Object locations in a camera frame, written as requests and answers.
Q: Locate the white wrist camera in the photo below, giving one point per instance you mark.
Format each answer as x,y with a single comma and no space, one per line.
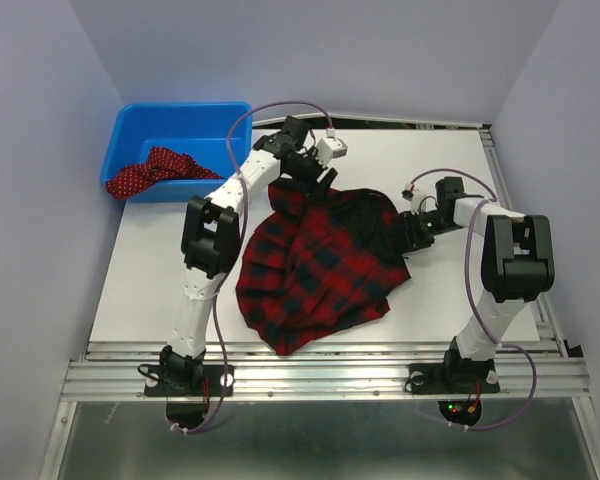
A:
416,197
330,147

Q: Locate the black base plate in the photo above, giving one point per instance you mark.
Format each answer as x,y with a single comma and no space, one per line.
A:
211,381
438,379

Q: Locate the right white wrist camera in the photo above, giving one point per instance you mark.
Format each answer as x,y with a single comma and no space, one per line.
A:
416,197

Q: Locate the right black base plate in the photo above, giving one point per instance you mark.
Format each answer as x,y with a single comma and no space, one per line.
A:
438,379

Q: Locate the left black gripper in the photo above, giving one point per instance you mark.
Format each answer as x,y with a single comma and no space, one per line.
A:
315,192

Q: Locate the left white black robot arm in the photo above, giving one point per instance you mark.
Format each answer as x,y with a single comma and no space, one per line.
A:
214,229

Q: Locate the red white-dotted skirt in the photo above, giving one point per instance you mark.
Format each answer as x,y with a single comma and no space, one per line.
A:
162,164

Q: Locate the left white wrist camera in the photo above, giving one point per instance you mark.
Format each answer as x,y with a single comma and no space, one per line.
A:
330,147

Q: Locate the red navy plaid skirt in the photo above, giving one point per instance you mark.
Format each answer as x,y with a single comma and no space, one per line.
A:
318,266

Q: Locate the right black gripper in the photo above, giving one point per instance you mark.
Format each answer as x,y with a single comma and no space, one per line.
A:
410,235

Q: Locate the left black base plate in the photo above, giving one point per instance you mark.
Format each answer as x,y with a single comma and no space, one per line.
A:
211,381

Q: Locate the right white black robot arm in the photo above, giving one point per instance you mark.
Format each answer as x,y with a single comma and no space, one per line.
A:
517,265

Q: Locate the aluminium table frame rail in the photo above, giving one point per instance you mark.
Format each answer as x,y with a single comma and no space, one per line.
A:
323,372

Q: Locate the blue plastic bin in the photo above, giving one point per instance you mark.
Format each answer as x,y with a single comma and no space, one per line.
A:
197,129

